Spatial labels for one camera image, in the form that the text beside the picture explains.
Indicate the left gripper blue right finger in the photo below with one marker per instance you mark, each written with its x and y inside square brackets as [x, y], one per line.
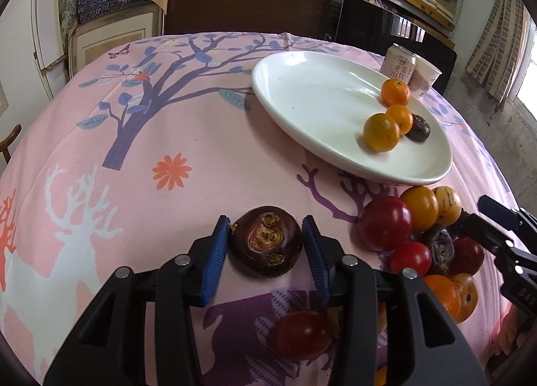
[319, 268]

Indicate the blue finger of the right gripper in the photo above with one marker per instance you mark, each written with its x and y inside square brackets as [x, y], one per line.
[522, 223]
[486, 234]

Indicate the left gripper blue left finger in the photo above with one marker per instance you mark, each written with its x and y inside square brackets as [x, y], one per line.
[214, 257]

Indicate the dark purple passion fruit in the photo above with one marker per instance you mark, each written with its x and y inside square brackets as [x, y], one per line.
[266, 241]

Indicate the orange persimmon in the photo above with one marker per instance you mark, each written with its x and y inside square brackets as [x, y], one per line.
[469, 295]

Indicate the small striped pepino back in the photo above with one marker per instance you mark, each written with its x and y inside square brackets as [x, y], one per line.
[449, 205]

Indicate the large orange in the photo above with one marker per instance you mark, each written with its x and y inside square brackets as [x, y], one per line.
[446, 292]

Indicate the large red plum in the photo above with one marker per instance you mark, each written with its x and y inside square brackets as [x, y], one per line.
[384, 224]

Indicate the small yellow orange fruit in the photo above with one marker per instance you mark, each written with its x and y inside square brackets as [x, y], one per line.
[423, 206]

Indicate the small red tomato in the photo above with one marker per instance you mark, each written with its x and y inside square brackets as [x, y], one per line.
[299, 336]
[412, 254]

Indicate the purple mangosteen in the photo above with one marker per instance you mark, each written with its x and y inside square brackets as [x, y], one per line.
[420, 130]

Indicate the dark wrinkled passion fruit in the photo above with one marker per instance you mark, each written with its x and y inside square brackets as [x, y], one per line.
[438, 240]

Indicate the striped yellow pepino melon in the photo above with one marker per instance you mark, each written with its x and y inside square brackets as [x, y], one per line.
[382, 345]

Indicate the person's right hand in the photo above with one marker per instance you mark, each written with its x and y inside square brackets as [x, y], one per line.
[512, 358]

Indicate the pink deer print tablecloth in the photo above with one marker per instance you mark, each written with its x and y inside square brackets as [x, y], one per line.
[136, 158]

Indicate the white oval plate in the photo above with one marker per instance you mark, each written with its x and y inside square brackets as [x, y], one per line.
[322, 102]

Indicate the checkered curtain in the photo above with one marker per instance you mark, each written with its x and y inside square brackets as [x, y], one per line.
[496, 58]

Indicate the white paper cup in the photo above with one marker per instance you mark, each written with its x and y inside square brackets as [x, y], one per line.
[423, 77]

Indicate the pink drink can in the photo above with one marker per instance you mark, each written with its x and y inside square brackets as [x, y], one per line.
[399, 63]

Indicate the dark wooden cabinet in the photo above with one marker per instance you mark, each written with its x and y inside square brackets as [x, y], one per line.
[308, 18]

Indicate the wooden chair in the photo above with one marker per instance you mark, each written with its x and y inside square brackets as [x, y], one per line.
[8, 141]

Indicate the framed picture leaning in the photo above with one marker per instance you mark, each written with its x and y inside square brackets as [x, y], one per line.
[88, 41]

